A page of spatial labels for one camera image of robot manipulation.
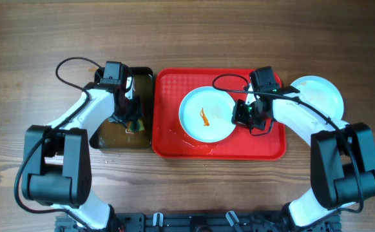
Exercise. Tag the red plastic tray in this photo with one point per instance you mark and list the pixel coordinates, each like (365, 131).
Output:
(169, 140)

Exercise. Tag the green yellow sponge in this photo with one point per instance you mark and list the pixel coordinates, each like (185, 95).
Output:
(135, 126)

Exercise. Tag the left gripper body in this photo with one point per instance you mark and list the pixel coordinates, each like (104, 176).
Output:
(131, 110)

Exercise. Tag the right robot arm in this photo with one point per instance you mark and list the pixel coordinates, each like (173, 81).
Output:
(342, 154)

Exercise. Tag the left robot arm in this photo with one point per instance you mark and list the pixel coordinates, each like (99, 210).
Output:
(56, 167)

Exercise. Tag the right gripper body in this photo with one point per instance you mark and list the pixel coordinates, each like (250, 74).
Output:
(248, 115)

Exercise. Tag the black water basin tray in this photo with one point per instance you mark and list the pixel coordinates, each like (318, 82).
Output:
(110, 135)

